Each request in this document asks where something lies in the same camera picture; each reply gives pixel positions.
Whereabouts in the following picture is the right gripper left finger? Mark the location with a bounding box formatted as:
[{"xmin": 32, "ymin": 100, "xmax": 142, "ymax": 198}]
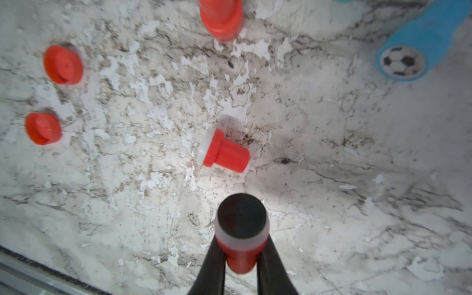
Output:
[{"xmin": 188, "ymin": 237, "xmax": 226, "ymax": 295}]

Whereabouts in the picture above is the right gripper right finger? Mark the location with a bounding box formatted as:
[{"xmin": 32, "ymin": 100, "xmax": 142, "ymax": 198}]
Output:
[{"xmin": 256, "ymin": 236, "xmax": 299, "ymax": 295}]

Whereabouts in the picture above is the red stamp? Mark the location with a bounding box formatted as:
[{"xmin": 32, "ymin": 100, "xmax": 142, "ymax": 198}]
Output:
[
  {"xmin": 215, "ymin": 193, "xmax": 269, "ymax": 274},
  {"xmin": 196, "ymin": 128, "xmax": 250, "ymax": 173}
]

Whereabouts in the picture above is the blue stamp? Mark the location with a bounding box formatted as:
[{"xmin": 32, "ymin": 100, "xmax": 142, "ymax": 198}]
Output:
[{"xmin": 376, "ymin": 1, "xmax": 472, "ymax": 82}]

